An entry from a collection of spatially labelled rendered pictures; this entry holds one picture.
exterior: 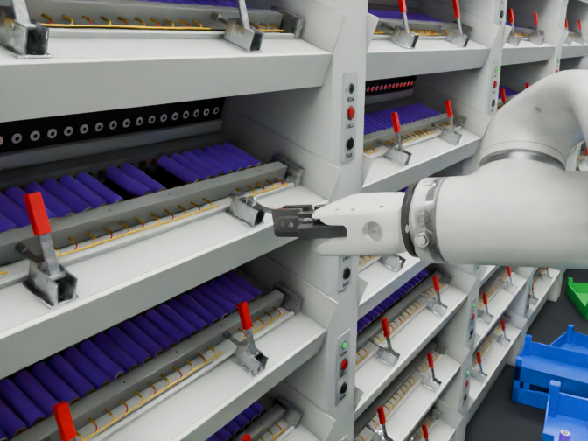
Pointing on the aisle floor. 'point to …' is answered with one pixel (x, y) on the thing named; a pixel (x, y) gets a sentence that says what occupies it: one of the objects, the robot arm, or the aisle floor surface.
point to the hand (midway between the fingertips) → (294, 220)
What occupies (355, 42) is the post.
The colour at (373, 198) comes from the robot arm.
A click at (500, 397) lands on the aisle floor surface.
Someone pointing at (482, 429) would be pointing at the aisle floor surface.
